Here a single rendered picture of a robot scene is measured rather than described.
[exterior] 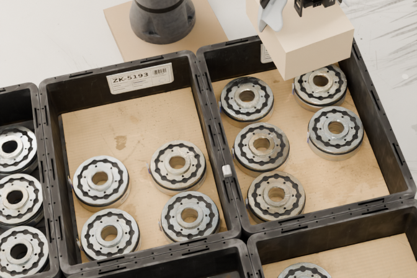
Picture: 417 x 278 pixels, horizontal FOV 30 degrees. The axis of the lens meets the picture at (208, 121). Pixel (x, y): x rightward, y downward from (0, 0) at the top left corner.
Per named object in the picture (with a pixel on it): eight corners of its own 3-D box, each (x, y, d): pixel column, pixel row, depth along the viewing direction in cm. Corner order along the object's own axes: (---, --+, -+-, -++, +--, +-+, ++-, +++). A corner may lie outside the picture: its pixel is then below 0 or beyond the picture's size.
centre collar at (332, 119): (318, 121, 145) (319, 119, 145) (344, 115, 146) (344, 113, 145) (327, 143, 143) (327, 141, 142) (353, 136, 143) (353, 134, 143)
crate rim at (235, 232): (40, 87, 148) (36, 79, 146) (194, 55, 150) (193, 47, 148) (64, 282, 126) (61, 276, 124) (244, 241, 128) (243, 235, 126)
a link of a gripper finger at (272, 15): (258, 50, 123) (290, 8, 117) (243, 23, 126) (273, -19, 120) (272, 51, 125) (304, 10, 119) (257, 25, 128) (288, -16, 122)
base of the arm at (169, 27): (120, 8, 181) (113, -21, 173) (178, -14, 184) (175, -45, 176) (146, 54, 173) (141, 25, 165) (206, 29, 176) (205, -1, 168)
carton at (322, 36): (246, 13, 136) (245, -17, 130) (308, -8, 138) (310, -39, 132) (284, 80, 128) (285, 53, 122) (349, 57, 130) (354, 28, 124)
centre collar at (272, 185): (259, 187, 139) (259, 185, 138) (285, 180, 139) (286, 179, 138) (266, 211, 136) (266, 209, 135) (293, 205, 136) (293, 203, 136)
